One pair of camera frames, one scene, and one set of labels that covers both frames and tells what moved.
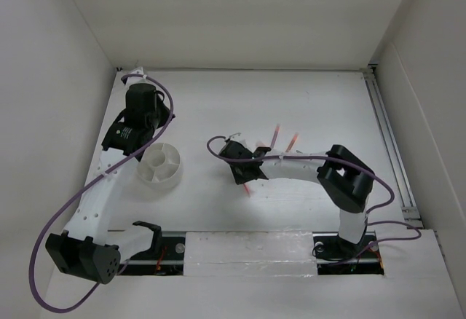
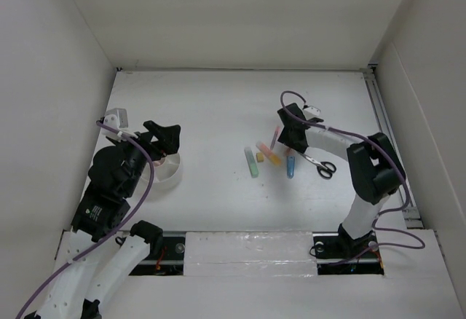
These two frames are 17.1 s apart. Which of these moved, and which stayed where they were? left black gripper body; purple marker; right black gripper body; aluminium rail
Moved: right black gripper body; left black gripper body
Stayed: aluminium rail; purple marker
